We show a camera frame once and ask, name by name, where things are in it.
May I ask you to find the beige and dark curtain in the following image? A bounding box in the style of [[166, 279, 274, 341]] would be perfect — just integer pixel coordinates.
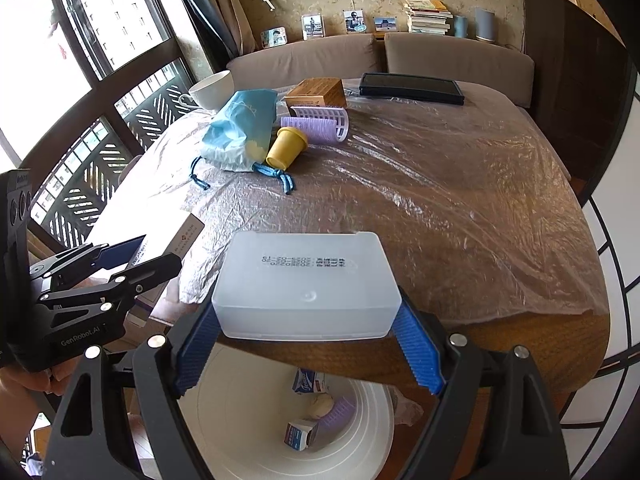
[[167, 0, 251, 73]]

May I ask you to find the dark wooden cabinet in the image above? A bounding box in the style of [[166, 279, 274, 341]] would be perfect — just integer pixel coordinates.
[[522, 0, 631, 206]]

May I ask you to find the wide brown sofa back cushion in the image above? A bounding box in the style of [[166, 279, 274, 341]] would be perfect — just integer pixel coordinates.
[[226, 34, 383, 92]]

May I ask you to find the purple hair roller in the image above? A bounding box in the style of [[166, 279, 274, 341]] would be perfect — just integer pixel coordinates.
[[320, 396, 357, 433], [279, 116, 341, 143]]

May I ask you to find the small white blue carton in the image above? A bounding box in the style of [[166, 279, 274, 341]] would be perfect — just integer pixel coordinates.
[[285, 419, 321, 453]]

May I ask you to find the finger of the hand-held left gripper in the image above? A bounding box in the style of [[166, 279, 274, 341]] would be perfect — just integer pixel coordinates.
[[34, 254, 184, 314], [29, 234, 148, 287]]

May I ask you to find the white embossed ceramic cup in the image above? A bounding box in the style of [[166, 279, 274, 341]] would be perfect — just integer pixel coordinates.
[[179, 70, 236, 112]]

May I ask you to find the white round trash bin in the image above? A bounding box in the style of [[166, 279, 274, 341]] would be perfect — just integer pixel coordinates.
[[177, 341, 398, 480]]

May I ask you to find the white printed leaflet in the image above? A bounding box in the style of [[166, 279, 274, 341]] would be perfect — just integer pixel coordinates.
[[142, 211, 207, 313]]

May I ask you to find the grey cylinder speaker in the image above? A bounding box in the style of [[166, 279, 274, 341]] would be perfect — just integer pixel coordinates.
[[472, 7, 497, 42]]

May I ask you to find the dark window lattice railing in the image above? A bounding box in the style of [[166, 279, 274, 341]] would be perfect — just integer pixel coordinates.
[[30, 57, 201, 251]]

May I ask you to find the person's left hand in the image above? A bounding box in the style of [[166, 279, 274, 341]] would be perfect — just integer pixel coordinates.
[[0, 360, 68, 461]]

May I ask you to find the tall acrylic photo frame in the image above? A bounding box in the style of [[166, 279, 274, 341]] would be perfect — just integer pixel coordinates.
[[301, 14, 326, 41]]

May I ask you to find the rounded photo frame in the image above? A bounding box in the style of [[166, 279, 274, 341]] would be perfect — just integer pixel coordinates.
[[260, 27, 287, 50]]

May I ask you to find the white panel sliding door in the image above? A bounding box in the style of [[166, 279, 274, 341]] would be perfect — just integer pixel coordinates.
[[560, 60, 640, 480]]

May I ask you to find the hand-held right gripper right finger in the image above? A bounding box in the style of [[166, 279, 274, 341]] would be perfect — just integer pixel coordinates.
[[392, 287, 571, 480]]

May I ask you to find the dark blue tablet tray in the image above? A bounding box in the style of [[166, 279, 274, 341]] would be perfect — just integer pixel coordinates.
[[359, 73, 465, 106]]

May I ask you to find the clear plastic table cover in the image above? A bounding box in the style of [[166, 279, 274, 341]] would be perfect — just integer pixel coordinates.
[[85, 87, 601, 318]]

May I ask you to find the translucent plastic box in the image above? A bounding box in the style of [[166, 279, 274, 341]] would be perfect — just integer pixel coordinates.
[[211, 231, 404, 341]]

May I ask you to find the small yellow plastic cup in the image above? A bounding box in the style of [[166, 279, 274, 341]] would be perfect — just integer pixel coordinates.
[[265, 126, 309, 171]]

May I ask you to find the brown wooden box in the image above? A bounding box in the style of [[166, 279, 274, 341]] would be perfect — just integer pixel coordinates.
[[285, 77, 347, 110]]

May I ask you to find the light blue drawstring bag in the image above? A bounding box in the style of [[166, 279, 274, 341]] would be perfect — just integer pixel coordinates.
[[190, 89, 297, 196]]

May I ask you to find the stack of books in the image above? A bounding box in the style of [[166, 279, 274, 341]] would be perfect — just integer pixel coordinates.
[[402, 0, 453, 36]]

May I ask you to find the blue and white packet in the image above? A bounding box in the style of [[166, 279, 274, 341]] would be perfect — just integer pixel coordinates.
[[291, 367, 331, 395]]

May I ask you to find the pinkish plastic bag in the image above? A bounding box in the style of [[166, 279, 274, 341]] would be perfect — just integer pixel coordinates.
[[392, 392, 425, 427]]

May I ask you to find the pale tissue ball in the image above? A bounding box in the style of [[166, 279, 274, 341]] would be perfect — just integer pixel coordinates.
[[306, 392, 334, 419]]

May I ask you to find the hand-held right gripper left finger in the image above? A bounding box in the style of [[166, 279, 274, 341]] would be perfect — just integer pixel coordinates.
[[47, 300, 223, 480]]

